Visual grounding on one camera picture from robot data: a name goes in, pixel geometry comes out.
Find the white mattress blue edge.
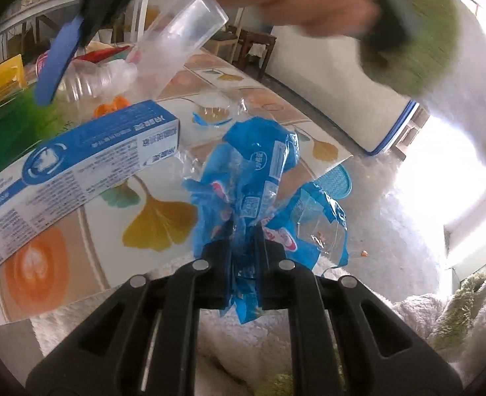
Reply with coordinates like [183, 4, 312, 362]
[267, 26, 419, 155]

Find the blue plastic mesh basket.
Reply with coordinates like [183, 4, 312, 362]
[316, 165, 352, 200]

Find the dark wooden stool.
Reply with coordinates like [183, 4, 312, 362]
[233, 30, 277, 81]

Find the white metal shelf table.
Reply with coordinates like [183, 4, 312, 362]
[0, 0, 149, 62]

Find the green label plastic bottle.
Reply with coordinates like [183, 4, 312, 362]
[0, 59, 137, 172]

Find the yellow carton box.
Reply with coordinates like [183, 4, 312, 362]
[0, 54, 27, 102]

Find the blue white toothpaste box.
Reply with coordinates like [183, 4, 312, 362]
[0, 100, 179, 265]

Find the orange peel on table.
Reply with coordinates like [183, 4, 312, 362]
[92, 95, 130, 119]

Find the green sleeve forearm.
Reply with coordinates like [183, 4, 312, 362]
[359, 0, 459, 97]

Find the blue plastic snack bag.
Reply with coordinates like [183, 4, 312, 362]
[183, 117, 347, 324]

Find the clear plastic tray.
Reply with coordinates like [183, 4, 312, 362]
[126, 0, 228, 99]

